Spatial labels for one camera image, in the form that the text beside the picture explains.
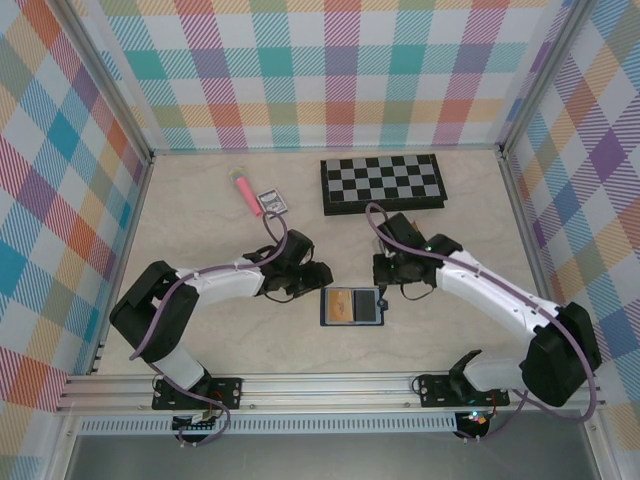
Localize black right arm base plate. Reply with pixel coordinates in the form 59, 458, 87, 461
416, 372, 512, 409

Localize navy blue card holder wallet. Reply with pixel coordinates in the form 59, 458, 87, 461
319, 285, 391, 329

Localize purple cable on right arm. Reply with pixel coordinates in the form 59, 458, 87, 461
364, 202, 600, 444

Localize aluminium side rail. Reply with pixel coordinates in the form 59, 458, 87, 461
498, 148, 574, 371
85, 152, 155, 376

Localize pink toy microphone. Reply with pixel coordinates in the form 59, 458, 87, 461
228, 167, 265, 219

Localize black and grey chessboard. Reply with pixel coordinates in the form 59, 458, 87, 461
319, 153, 449, 218

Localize aluminium back rail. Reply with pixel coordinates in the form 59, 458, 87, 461
149, 143, 504, 154

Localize blue playing card deck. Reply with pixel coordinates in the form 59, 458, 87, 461
256, 187, 291, 219

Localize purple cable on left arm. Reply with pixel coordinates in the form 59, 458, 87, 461
128, 209, 290, 446

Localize perforated metal cable tray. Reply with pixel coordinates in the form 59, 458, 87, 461
79, 417, 459, 437

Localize aluminium frame post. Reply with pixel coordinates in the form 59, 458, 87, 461
498, 0, 592, 151
58, 0, 155, 164

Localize aluminium mounting rail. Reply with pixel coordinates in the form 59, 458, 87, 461
54, 372, 609, 414

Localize small electronics board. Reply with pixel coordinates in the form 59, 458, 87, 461
457, 409, 494, 432
172, 412, 222, 432

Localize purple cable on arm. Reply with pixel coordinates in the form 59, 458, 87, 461
364, 202, 600, 444
128, 209, 290, 446

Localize black card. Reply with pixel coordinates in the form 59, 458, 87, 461
353, 289, 378, 322

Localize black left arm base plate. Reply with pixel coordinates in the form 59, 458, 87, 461
151, 377, 244, 412

